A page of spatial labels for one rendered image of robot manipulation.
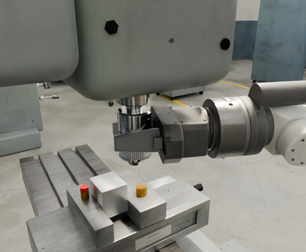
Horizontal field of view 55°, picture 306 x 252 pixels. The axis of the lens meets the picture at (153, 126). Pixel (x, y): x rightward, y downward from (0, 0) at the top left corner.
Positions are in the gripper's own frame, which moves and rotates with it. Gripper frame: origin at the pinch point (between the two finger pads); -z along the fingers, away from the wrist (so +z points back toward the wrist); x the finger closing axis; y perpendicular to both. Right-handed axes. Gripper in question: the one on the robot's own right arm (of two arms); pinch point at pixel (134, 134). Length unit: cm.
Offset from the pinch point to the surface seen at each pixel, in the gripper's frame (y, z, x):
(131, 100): -5.6, -0.4, 2.3
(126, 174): 17.5, -0.4, -18.9
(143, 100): -5.5, 1.1, 2.1
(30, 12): -15.9, -8.1, 16.1
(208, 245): 36.7, 18.4, -14.8
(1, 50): -13.6, -10.1, 16.8
